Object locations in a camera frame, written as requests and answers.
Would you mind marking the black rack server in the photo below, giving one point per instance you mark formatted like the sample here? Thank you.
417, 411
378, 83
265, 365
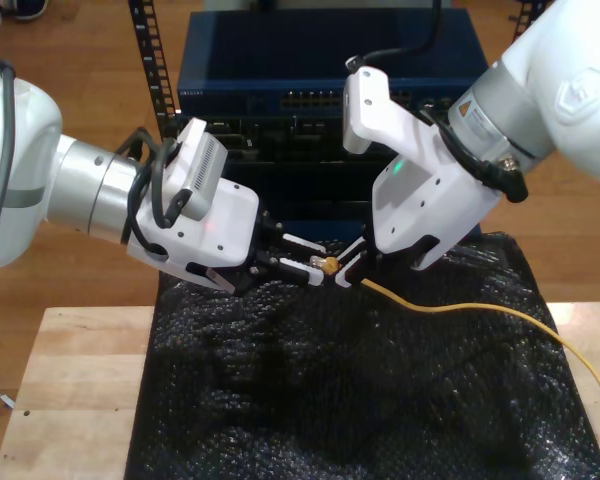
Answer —
290, 145

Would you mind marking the black perforated rack post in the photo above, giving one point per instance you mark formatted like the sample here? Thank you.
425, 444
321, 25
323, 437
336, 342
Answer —
520, 25
146, 55

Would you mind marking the dark blue base panel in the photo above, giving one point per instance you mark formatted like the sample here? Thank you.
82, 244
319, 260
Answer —
330, 229

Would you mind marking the black bubble wrap mat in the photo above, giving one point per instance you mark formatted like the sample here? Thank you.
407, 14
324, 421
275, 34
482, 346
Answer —
330, 400

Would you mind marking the blue network switch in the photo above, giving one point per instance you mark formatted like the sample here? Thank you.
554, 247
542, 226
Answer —
280, 50

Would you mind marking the person's dark blue shoe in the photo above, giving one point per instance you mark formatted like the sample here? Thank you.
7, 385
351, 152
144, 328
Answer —
30, 9

